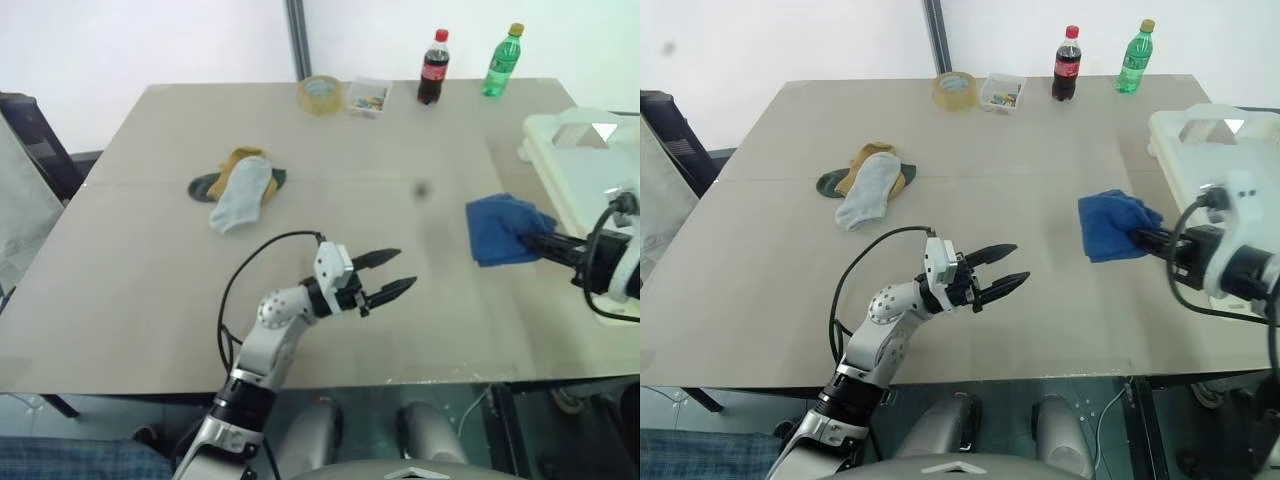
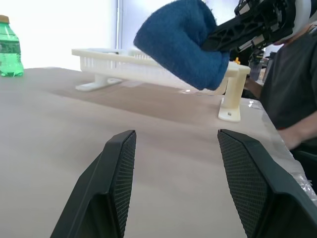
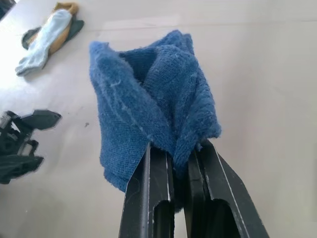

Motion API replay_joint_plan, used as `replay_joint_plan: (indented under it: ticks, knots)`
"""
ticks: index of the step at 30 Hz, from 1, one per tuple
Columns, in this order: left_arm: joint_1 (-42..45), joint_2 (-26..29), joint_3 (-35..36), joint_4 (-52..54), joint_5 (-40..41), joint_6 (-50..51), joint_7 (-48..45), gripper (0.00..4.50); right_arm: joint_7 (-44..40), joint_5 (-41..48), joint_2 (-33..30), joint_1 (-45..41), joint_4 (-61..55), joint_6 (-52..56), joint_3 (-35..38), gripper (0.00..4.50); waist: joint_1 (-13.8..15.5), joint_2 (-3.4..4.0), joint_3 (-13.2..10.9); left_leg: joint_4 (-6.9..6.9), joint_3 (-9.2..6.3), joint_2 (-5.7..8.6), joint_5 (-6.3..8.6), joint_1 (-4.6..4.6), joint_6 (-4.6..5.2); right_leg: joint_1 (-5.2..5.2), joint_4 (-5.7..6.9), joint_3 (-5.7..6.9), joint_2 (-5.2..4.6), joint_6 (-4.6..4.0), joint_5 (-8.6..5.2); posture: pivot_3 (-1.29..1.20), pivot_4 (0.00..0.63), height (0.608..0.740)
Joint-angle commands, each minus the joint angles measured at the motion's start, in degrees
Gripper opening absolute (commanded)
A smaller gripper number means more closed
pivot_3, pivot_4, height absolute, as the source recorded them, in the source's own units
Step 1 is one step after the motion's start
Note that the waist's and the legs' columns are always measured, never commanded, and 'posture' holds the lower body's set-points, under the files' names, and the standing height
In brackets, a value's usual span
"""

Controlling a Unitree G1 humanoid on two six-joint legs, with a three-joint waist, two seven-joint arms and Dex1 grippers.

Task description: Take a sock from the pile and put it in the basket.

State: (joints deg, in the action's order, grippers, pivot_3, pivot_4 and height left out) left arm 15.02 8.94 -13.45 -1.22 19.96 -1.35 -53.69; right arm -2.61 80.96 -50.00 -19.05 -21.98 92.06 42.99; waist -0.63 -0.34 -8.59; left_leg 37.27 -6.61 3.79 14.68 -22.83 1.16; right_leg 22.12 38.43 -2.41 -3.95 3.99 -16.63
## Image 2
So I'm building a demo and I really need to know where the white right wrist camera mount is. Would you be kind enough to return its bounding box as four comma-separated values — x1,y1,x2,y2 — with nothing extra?
291,0,314,39

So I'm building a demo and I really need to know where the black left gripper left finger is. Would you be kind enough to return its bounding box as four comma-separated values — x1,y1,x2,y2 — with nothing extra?
50,129,137,238

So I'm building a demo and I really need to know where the person's bare hand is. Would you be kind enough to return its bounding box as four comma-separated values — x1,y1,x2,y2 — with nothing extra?
279,126,306,150

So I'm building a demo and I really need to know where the clear plastic film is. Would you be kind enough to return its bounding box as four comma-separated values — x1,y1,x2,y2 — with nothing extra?
247,98,317,201

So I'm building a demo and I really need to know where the white plastic rack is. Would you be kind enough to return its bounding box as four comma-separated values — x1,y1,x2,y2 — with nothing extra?
71,47,251,123

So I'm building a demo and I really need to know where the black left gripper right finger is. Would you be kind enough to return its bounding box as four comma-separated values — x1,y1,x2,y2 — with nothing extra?
217,128,317,238

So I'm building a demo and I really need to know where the green plastic bottle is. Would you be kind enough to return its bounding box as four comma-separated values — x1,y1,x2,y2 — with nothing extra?
0,14,25,78

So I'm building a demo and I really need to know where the person in dark grey shirt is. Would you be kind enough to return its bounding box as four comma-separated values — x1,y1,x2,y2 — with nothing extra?
244,22,317,151

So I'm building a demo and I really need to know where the blue cloth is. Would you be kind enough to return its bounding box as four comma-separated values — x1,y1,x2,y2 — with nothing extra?
133,0,231,91

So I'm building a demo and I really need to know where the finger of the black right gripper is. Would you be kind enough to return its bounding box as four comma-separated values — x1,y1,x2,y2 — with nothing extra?
201,11,266,52

